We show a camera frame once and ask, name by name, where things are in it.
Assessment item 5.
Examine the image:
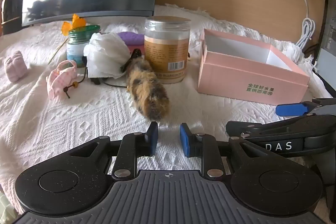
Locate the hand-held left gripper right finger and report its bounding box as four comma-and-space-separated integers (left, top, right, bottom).
180, 123, 265, 179

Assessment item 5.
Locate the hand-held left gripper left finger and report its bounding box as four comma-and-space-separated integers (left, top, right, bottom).
63, 122, 159, 180

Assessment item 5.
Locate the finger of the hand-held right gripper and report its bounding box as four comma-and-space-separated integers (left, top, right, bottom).
275, 97, 336, 118
226, 114, 336, 138

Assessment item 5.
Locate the calico furry plush tail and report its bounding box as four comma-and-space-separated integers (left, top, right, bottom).
125, 57, 171, 121

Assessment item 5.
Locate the pink cardboard box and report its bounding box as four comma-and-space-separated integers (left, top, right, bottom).
197, 28, 311, 106

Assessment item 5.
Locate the pink knitted plush shoe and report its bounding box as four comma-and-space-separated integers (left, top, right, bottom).
46, 60, 78, 99

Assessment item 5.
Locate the orange artificial flower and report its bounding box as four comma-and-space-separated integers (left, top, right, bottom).
48, 13, 87, 65

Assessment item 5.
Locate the clear plastic jar gold lid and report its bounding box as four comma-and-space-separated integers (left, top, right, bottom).
144, 16, 191, 84

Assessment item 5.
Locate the crumpled white tissue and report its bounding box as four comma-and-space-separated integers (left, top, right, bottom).
83, 32, 132, 79

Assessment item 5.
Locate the purple and pink sponge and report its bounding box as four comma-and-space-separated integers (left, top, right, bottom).
117, 31, 145, 55

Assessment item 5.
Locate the green lid glass jar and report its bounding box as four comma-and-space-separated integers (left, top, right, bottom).
66, 25, 101, 68

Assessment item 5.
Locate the small pink plush mitten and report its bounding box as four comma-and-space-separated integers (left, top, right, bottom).
4, 50, 28, 83

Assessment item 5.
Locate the black round appliance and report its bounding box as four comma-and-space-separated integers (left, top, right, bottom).
0, 0, 25, 37

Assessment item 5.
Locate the white power plug cable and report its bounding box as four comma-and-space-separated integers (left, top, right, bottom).
285, 0, 316, 51

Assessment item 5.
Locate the brown beaded cord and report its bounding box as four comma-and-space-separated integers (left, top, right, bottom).
63, 74, 88, 99

